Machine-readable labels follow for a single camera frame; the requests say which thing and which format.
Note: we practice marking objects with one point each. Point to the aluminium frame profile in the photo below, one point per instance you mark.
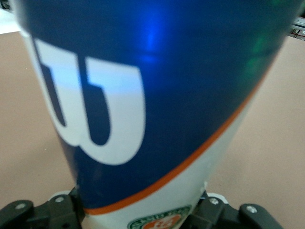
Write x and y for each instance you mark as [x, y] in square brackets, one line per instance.
[297, 28]

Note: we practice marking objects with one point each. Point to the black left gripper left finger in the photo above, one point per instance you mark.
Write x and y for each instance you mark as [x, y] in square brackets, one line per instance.
[59, 210]

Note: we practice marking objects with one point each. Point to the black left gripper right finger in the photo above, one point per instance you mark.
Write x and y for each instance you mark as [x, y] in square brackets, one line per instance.
[226, 214]

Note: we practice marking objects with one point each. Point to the blue white tennis ball can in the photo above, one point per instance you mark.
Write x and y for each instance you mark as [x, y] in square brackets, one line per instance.
[166, 95]

